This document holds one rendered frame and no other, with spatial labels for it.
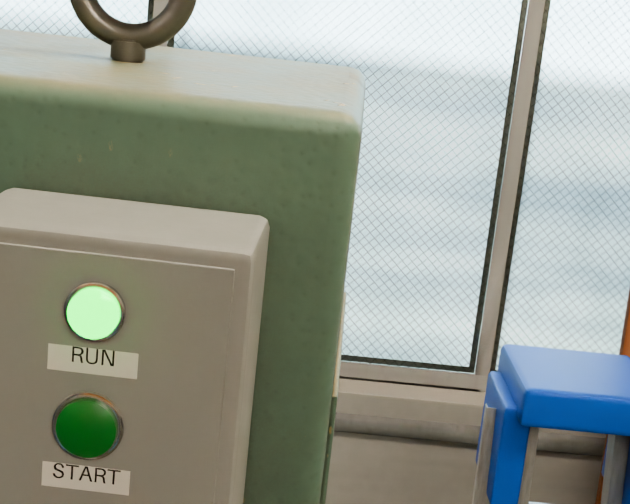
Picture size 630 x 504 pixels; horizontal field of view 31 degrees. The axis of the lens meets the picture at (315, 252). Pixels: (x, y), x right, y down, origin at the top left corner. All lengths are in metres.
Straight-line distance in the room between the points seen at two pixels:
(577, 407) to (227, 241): 0.91
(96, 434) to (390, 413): 1.65
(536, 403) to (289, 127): 0.86
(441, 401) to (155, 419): 1.65
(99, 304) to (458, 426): 1.69
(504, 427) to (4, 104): 0.92
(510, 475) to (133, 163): 0.93
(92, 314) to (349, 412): 1.66
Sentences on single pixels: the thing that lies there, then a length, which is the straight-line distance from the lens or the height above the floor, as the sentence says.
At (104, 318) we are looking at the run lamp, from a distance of 0.37.
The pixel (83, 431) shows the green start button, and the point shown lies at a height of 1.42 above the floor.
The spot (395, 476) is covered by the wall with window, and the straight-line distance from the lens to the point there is 2.07.
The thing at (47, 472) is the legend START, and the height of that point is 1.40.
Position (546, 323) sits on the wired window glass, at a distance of 2.08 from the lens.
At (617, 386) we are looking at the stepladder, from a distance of 1.31.
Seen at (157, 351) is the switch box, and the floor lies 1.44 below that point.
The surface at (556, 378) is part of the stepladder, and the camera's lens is 1.30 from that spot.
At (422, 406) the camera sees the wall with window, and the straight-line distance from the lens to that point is 2.02.
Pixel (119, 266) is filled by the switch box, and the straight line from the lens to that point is 0.37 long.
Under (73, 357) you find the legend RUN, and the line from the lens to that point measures 0.39.
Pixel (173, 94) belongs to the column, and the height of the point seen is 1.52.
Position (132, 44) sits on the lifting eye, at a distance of 0.53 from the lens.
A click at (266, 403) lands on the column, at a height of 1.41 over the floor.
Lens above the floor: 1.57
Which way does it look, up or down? 14 degrees down
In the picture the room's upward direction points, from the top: 6 degrees clockwise
